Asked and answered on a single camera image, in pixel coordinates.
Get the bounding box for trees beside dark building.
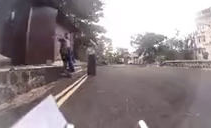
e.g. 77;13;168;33
56;0;115;65

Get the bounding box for cluster of roadside trees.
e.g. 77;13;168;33
129;31;198;64

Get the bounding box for grey asphalt road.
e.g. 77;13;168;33
0;63;211;128

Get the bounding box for dark building with brown door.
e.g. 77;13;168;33
0;0;78;68

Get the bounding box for person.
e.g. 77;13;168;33
57;32;76;73
85;39;99;77

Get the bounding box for low grey stone wall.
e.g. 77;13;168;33
159;59;211;70

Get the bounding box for low stone kerb wall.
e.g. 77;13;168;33
0;61;89;108

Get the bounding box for pale multi-storey building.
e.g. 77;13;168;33
194;4;211;62

